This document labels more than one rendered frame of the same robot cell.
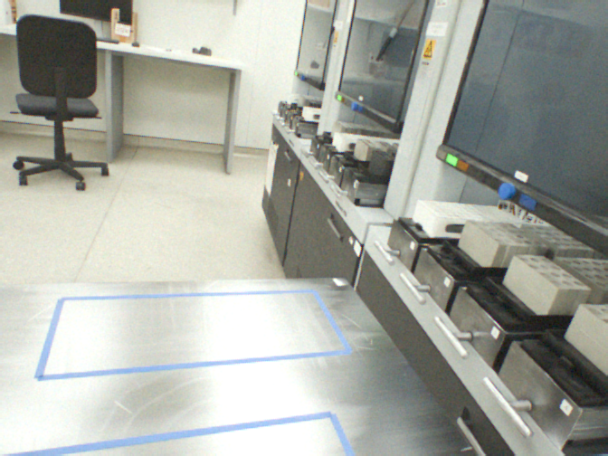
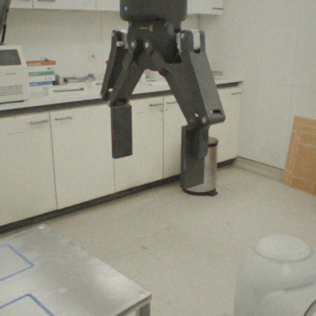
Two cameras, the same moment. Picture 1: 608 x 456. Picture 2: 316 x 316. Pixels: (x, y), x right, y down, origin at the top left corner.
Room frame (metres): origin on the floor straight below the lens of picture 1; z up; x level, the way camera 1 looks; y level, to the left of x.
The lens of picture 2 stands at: (1.09, 0.20, 1.35)
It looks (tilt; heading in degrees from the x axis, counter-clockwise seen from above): 17 degrees down; 157
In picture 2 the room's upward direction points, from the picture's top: straight up
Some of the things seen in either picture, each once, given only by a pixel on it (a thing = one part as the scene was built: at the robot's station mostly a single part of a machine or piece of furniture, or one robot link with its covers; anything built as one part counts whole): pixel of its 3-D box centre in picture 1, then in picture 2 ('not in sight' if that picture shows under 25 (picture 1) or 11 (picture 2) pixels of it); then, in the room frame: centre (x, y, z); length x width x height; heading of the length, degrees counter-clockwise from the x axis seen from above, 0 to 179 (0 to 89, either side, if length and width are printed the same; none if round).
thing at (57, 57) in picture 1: (60, 101); not in sight; (2.92, 1.74, 0.52); 0.64 x 0.60 x 1.05; 36
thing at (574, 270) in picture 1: (575, 288); not in sight; (0.70, -0.48, 0.85); 0.12 x 0.02 x 0.06; 16
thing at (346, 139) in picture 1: (373, 147); not in sight; (1.67, -0.21, 0.83); 0.30 x 0.10 x 0.06; 106
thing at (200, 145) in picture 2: not in sight; (206, 135); (0.74, 0.40, 1.25); 0.03 x 0.01 x 0.05; 16
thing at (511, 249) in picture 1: (491, 246); not in sight; (0.82, -0.37, 0.85); 0.12 x 0.02 x 0.06; 16
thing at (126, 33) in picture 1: (125, 26); not in sight; (3.86, 1.73, 1.02); 0.22 x 0.17 x 0.24; 16
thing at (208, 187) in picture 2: not in sight; (200, 165); (-1.79, 1.84, 0.23); 0.38 x 0.31 x 0.46; 16
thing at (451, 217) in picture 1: (479, 224); not in sight; (0.99, -0.41, 0.83); 0.30 x 0.10 x 0.06; 106
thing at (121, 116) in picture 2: not in sight; (121, 131); (0.59, 0.36, 1.22); 0.03 x 0.01 x 0.07; 106
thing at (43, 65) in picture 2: not in sight; (39, 64); (-2.17, 0.60, 1.10); 0.24 x 0.13 x 0.10; 105
